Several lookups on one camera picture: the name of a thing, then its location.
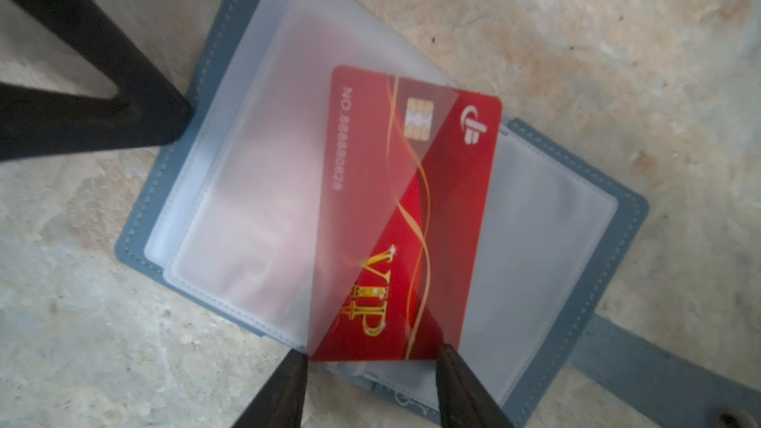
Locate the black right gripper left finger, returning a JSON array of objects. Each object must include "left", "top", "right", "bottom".
[{"left": 232, "top": 350, "right": 308, "bottom": 428}]

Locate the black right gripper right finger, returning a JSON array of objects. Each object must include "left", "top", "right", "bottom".
[{"left": 436, "top": 345, "right": 514, "bottom": 428}]

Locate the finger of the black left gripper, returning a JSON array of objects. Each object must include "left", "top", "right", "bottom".
[{"left": 1, "top": 0, "right": 193, "bottom": 162}]

